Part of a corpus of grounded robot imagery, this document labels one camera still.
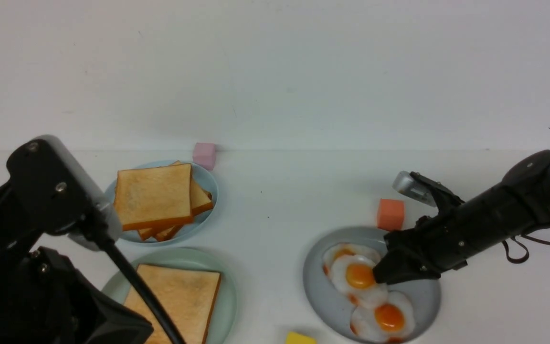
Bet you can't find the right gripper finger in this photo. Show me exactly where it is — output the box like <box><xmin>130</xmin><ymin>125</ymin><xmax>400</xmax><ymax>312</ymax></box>
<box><xmin>373</xmin><ymin>251</ymin><xmax>440</xmax><ymax>285</ymax></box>

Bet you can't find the fried egg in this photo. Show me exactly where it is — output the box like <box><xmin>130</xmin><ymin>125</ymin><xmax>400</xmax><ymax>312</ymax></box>
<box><xmin>349</xmin><ymin>291</ymin><xmax>416</xmax><ymax>343</ymax></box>
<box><xmin>328</xmin><ymin>255</ymin><xmax>388</xmax><ymax>309</ymax></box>
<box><xmin>322</xmin><ymin>243</ymin><xmax>381</xmax><ymax>276</ymax></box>

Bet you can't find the orange foam cube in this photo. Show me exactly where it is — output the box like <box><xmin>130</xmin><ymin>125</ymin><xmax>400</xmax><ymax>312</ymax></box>
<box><xmin>376</xmin><ymin>198</ymin><xmax>405</xmax><ymax>231</ymax></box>

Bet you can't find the pale green plate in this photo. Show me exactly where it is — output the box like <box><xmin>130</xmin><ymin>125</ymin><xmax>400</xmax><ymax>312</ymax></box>
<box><xmin>101</xmin><ymin>247</ymin><xmax>237</xmax><ymax>344</ymax></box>

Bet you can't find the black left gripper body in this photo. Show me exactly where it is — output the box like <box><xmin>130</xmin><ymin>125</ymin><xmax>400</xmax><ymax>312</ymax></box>
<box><xmin>0</xmin><ymin>183</ymin><xmax>153</xmax><ymax>344</ymax></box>

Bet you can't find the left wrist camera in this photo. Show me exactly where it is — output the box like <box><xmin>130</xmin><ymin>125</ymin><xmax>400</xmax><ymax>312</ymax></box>
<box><xmin>6</xmin><ymin>134</ymin><xmax>122</xmax><ymax>252</ymax></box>

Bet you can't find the toast slice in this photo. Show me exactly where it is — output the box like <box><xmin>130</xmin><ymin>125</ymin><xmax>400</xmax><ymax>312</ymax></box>
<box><xmin>137</xmin><ymin>225</ymin><xmax>184</xmax><ymax>242</ymax></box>
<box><xmin>164</xmin><ymin>162</ymin><xmax>213</xmax><ymax>224</ymax></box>
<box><xmin>113</xmin><ymin>164</ymin><xmax>193</xmax><ymax>231</ymax></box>
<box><xmin>137</xmin><ymin>264</ymin><xmax>222</xmax><ymax>344</ymax></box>

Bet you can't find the pink foam cube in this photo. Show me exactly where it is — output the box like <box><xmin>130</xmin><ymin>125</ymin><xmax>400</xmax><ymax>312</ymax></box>
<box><xmin>192</xmin><ymin>143</ymin><xmax>217</xmax><ymax>171</ymax></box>

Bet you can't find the yellow foam cube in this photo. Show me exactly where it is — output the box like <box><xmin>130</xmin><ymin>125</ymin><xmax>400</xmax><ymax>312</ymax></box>
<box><xmin>285</xmin><ymin>332</ymin><xmax>318</xmax><ymax>344</ymax></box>

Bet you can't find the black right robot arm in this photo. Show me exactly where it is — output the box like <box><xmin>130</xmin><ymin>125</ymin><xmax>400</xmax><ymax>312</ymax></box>
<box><xmin>373</xmin><ymin>150</ymin><xmax>550</xmax><ymax>285</ymax></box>

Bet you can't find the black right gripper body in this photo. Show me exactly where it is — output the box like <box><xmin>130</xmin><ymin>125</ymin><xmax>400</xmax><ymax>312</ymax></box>
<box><xmin>386</xmin><ymin>184</ymin><xmax>524</xmax><ymax>276</ymax></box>

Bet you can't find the grey egg plate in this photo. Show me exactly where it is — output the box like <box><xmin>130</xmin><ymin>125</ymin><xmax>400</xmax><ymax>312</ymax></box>
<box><xmin>303</xmin><ymin>226</ymin><xmax>442</xmax><ymax>344</ymax></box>

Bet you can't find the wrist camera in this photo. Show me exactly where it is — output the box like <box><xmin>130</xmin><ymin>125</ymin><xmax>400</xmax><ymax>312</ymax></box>
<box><xmin>6</xmin><ymin>134</ymin><xmax>122</xmax><ymax>252</ymax></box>
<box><xmin>391</xmin><ymin>171</ymin><xmax>464</xmax><ymax>212</ymax></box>

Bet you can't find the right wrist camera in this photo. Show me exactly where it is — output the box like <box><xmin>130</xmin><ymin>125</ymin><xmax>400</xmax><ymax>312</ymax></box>
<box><xmin>391</xmin><ymin>171</ymin><xmax>464</xmax><ymax>212</ymax></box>

